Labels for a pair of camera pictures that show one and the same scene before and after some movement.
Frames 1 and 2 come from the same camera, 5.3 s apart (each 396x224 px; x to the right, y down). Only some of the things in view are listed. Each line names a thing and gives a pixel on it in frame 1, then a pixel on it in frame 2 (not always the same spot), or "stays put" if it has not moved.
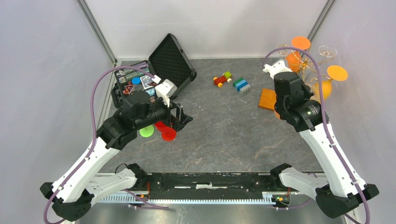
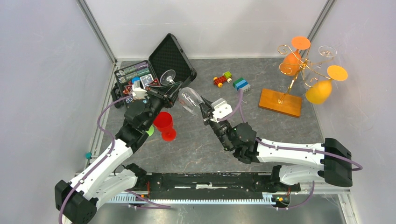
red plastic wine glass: x=168 y=134 stays put
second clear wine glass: x=327 y=52 stays put
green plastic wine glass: x=147 y=131 stays put
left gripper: x=174 y=121 -> x=166 y=94
